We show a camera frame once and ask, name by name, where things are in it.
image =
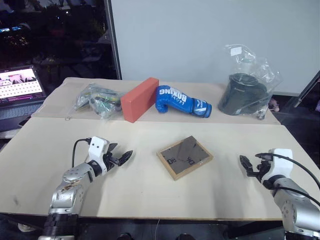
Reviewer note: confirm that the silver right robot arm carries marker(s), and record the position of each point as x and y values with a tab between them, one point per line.
296	207

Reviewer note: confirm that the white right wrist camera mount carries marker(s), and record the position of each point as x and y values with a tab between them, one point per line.
281	162

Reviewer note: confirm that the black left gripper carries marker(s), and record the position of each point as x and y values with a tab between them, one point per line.
111	161

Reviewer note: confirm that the pink small object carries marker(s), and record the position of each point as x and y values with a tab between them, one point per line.
275	105

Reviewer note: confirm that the dark object in plastic bag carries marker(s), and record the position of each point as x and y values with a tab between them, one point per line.
260	70

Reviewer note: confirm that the white shoe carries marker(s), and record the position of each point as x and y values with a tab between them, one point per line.
25	227

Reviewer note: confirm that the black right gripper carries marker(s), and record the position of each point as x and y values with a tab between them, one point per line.
261	170

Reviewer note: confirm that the blue boxing glove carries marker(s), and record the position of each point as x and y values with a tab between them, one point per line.
182	101

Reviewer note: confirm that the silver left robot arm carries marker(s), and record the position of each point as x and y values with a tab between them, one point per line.
67	192

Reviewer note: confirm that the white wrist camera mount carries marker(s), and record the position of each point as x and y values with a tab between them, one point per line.
281	162
96	147

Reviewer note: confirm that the grey metal stand leg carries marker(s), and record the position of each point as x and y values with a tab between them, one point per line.
307	90

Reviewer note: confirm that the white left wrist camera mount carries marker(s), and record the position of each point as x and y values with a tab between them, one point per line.
96	147

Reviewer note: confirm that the white partition panel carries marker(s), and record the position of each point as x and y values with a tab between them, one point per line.
215	37

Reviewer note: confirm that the grey metal panel post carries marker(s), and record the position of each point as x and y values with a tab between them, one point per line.
113	37

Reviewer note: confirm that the wooden framed dark panel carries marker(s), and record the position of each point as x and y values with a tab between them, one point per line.
185	157

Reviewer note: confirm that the open laptop computer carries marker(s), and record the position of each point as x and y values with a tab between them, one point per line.
20	92

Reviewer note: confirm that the dark rounded shape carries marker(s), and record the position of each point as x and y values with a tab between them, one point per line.
185	236
124	236

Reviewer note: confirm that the red brick block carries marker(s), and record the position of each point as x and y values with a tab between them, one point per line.
136	102

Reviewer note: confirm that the plastic bag with green items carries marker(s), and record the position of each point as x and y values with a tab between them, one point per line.
98	100

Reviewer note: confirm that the black round container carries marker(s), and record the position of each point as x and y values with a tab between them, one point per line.
240	95

